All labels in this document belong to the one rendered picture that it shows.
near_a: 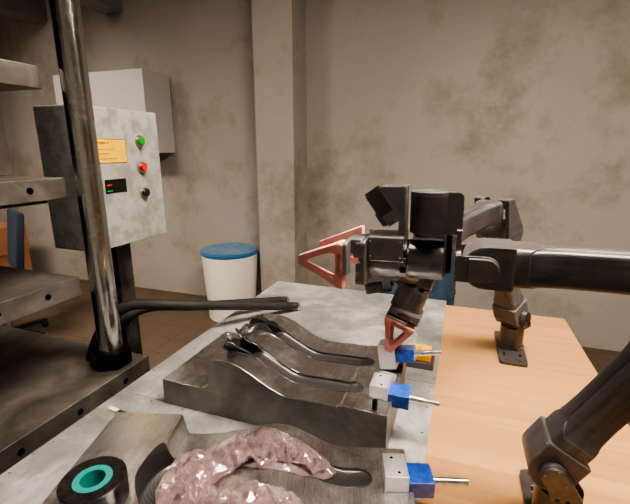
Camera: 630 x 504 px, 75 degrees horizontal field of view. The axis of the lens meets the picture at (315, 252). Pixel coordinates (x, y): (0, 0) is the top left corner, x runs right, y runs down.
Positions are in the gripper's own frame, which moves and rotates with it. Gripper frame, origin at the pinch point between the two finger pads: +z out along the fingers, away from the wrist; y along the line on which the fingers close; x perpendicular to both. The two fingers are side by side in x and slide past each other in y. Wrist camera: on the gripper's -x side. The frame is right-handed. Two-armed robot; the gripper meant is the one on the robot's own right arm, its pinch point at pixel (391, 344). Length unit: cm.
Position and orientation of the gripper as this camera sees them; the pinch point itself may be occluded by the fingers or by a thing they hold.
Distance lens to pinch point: 93.9
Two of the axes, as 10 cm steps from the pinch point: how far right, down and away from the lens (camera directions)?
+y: -3.3, 0.5, -9.4
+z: -3.7, 9.1, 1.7
